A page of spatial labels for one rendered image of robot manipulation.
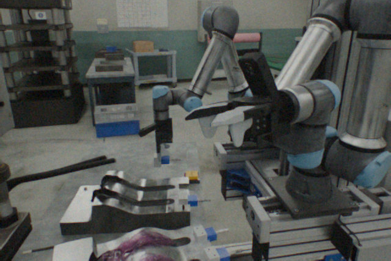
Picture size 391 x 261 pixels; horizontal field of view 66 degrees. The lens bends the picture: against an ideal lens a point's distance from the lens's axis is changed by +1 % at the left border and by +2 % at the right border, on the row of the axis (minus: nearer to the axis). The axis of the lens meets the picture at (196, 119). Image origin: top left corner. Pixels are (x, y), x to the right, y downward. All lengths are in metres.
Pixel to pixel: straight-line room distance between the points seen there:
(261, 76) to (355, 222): 0.76
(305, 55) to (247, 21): 7.25
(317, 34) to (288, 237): 0.65
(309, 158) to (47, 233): 1.04
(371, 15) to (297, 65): 0.20
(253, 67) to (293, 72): 0.29
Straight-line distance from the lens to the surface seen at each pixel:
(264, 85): 0.54
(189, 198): 1.25
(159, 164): 1.48
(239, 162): 1.47
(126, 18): 7.38
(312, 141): 0.69
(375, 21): 0.85
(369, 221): 1.22
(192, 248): 1.11
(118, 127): 4.32
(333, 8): 0.90
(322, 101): 0.66
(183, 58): 7.61
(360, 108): 0.90
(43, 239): 1.36
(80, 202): 1.40
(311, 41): 0.85
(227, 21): 1.28
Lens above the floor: 1.61
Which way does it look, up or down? 19 degrees down
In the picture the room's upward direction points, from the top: straight up
